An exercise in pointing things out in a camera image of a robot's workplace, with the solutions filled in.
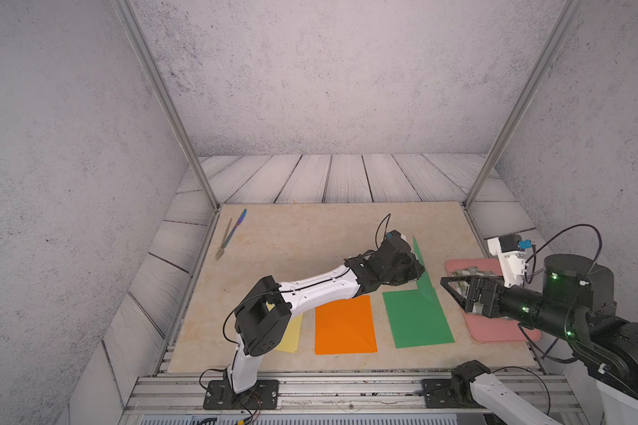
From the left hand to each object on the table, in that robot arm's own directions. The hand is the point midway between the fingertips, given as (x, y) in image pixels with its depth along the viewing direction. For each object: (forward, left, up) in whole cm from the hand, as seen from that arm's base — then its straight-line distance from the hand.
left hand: (434, 272), depth 74 cm
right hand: (-12, +4, +16) cm, 20 cm away
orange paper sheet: (-6, +24, -23) cm, 33 cm away
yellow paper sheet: (-9, +41, -21) cm, 47 cm away
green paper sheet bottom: (-4, +1, -22) cm, 22 cm away
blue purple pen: (+39, +67, -22) cm, 81 cm away
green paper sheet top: (-5, +4, -1) cm, 6 cm away
